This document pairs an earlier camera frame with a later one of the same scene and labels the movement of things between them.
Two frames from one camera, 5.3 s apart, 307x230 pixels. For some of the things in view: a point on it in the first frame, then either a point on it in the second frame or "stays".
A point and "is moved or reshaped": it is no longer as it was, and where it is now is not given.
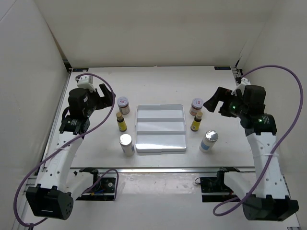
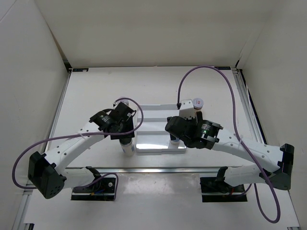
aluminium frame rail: x=164 y=169 stays
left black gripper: x=105 y=101 → x=116 y=137
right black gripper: x=222 y=95 → x=199 y=118
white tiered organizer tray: x=160 y=128 stays
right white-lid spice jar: x=197 y=106 stays
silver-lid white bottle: x=210 y=137 is moved or reshaped
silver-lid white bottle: x=126 y=142 stays
